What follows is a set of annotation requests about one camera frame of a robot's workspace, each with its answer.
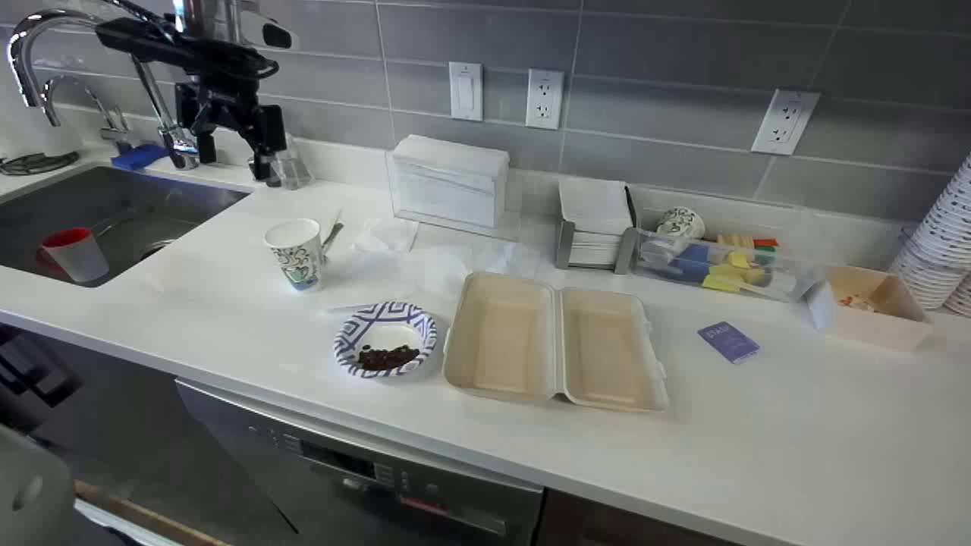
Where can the white napkin dispenser box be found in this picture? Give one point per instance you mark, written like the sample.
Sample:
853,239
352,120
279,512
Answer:
449,184

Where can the stack of paper cups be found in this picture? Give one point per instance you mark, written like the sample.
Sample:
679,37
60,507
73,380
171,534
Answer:
943,243

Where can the steel sink basin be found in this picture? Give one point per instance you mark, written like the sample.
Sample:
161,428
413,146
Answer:
111,215

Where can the wooden tray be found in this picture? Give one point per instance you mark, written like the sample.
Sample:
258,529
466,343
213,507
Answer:
549,343

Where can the white wall outlet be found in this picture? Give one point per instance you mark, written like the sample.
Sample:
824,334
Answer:
784,123
545,99

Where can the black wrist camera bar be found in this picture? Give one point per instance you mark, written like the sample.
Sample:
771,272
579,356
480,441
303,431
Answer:
171,46

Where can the blue sponge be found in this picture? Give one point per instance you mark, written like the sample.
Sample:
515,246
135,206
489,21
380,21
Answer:
136,156

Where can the small cardboard box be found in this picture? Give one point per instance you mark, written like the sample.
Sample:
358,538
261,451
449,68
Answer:
870,319

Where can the clear condiment packet tray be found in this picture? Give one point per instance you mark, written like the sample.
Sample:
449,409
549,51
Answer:
718,266

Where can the brown food piece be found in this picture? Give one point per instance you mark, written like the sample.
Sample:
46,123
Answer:
386,356

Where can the purple card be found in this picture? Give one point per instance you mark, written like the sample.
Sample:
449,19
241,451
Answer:
729,339

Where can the red plastic cup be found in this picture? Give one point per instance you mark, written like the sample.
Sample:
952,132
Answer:
73,255

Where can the chrome kitchen faucet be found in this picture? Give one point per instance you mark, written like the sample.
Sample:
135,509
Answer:
19,49

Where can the floral print paper cup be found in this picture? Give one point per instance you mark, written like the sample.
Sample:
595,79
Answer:
294,251

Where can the wooden platform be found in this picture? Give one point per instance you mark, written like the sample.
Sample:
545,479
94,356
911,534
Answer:
141,509

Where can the dark steel dishwasher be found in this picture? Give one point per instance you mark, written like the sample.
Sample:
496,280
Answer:
335,475

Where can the white light switch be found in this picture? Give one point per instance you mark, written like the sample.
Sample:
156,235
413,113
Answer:
466,92

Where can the metal napkin holder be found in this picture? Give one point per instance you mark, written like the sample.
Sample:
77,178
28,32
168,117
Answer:
595,227

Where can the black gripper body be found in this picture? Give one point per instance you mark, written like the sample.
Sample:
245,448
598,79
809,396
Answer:
239,109

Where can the white black Franka robot arm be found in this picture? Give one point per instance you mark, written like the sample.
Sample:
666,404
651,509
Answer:
206,15

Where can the dark gray flat object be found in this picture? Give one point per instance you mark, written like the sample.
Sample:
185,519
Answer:
33,160

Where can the round white patterned lid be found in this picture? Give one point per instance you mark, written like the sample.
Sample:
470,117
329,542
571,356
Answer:
680,226

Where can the metal spoon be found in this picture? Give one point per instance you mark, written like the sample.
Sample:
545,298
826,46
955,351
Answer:
332,235

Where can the blue patterned paper bowl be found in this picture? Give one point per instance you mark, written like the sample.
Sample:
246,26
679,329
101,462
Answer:
389,329

